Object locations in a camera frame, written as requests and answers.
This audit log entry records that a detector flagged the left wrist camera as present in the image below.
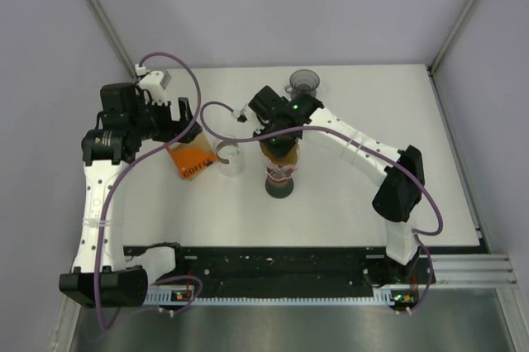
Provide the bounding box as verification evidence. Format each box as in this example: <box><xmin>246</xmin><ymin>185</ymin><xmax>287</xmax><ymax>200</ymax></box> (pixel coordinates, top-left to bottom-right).
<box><xmin>135</xmin><ymin>64</ymin><xmax>171</xmax><ymax>106</ymax></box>

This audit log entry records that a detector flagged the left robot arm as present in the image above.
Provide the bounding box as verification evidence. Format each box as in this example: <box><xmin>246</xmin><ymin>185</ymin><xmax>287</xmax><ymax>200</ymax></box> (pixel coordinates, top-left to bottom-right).
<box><xmin>59</xmin><ymin>83</ymin><xmax>199</xmax><ymax>309</ymax></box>

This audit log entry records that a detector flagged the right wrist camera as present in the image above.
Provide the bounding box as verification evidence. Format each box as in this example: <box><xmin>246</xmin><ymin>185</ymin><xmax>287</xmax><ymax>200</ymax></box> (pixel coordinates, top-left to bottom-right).
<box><xmin>231</xmin><ymin>105</ymin><xmax>260</xmax><ymax>129</ymax></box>

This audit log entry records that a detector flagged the orange coffee filter box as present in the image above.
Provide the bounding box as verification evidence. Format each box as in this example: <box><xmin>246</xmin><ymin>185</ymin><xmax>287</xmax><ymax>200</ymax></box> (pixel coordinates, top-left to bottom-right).
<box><xmin>166</xmin><ymin>132</ymin><xmax>217</xmax><ymax>181</ymax></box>

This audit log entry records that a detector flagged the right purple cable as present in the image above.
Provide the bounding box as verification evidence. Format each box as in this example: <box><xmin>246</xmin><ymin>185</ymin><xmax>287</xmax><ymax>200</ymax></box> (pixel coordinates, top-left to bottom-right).
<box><xmin>201</xmin><ymin>102</ymin><xmax>446</xmax><ymax>316</ymax></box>

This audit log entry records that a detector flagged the clear glass dripper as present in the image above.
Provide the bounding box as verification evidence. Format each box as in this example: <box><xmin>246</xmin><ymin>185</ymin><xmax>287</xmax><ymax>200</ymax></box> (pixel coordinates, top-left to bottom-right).
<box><xmin>263</xmin><ymin>147</ymin><xmax>298</xmax><ymax>182</ymax></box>

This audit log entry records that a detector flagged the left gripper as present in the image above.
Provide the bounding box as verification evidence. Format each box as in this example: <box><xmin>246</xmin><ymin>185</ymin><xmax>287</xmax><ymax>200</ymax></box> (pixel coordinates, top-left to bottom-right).
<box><xmin>128</xmin><ymin>94</ymin><xmax>200</xmax><ymax>143</ymax></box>

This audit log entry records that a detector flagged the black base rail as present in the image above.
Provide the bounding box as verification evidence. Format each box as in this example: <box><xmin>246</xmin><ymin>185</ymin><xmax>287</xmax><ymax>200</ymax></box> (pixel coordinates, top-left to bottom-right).
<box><xmin>123</xmin><ymin>245</ymin><xmax>435</xmax><ymax>297</ymax></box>

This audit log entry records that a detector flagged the grey plastic dripper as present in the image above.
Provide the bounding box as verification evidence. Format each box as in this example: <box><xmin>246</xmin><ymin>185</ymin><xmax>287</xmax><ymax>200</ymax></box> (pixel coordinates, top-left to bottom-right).
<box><xmin>284</xmin><ymin>69</ymin><xmax>321</xmax><ymax>98</ymax></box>

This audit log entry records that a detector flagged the clear glass beaker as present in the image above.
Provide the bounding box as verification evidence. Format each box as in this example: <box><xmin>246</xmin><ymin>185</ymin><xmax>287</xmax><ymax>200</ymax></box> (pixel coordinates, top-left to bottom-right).
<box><xmin>213</xmin><ymin>140</ymin><xmax>245</xmax><ymax>177</ymax></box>

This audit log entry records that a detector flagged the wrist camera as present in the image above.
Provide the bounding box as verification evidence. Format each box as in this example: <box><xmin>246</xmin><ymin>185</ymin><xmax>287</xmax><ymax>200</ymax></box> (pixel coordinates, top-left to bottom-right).
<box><xmin>135</xmin><ymin>64</ymin><xmax>171</xmax><ymax>106</ymax></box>
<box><xmin>231</xmin><ymin>105</ymin><xmax>260</xmax><ymax>129</ymax></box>

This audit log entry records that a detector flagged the brown paper coffee filter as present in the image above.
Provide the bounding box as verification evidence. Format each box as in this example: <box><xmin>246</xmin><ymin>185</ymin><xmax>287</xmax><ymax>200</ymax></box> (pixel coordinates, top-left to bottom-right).
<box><xmin>260</xmin><ymin>143</ymin><xmax>299</xmax><ymax>168</ymax></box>

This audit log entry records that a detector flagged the grey slotted cable duct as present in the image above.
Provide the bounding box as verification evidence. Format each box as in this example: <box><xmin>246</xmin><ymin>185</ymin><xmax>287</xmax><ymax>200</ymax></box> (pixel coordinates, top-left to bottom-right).
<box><xmin>144</xmin><ymin>288</ymin><xmax>183</xmax><ymax>306</ymax></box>

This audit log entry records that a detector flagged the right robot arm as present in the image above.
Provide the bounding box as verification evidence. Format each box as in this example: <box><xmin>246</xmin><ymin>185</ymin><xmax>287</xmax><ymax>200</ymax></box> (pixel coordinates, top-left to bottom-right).
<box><xmin>244</xmin><ymin>86</ymin><xmax>425</xmax><ymax>283</ymax></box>

